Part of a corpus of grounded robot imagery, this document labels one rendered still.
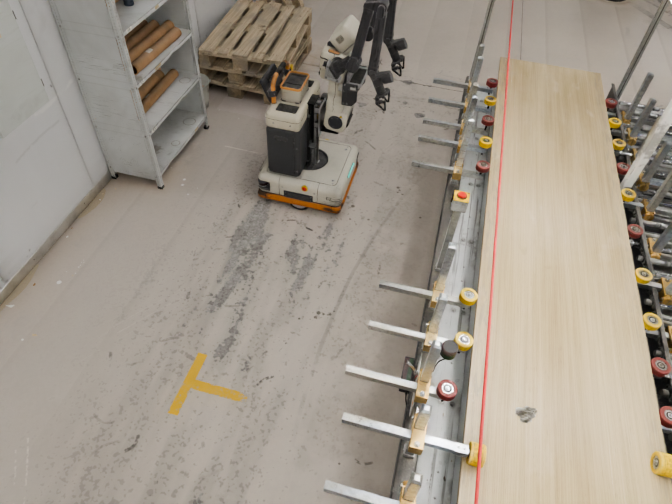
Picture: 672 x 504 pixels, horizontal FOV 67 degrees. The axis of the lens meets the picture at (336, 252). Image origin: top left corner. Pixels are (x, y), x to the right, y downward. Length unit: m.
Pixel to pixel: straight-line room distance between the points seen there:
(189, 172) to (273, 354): 1.88
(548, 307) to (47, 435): 2.65
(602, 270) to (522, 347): 0.68
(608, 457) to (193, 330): 2.34
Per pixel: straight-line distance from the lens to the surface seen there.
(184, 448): 3.03
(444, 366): 2.54
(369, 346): 3.26
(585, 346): 2.49
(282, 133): 3.64
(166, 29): 4.39
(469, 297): 2.44
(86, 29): 3.79
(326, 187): 3.79
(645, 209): 3.39
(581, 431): 2.27
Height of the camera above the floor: 2.76
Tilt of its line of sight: 48 degrees down
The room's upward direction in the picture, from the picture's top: 4 degrees clockwise
